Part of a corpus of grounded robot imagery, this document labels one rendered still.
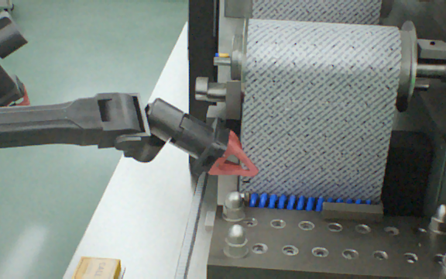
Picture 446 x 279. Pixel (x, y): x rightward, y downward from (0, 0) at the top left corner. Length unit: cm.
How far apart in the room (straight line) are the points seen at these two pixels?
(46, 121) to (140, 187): 45
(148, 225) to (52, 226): 168
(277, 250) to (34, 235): 199
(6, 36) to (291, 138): 55
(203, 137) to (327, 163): 21
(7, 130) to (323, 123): 48
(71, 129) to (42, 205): 210
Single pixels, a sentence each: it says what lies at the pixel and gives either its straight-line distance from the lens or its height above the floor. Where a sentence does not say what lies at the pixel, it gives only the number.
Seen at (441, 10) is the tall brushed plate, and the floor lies 132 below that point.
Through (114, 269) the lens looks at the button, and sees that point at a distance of 108.
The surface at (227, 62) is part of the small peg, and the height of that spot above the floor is 125.
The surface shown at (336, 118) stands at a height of 118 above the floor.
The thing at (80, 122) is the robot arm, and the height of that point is 119.
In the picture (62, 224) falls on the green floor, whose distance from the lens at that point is 288.
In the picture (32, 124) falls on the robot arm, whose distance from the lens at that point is 93.
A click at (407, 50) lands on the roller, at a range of 100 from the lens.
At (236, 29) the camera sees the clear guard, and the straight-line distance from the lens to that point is 203.
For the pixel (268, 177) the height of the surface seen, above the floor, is 107.
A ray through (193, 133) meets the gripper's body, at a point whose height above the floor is 115.
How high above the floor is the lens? 158
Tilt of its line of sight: 27 degrees down
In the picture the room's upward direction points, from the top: 2 degrees clockwise
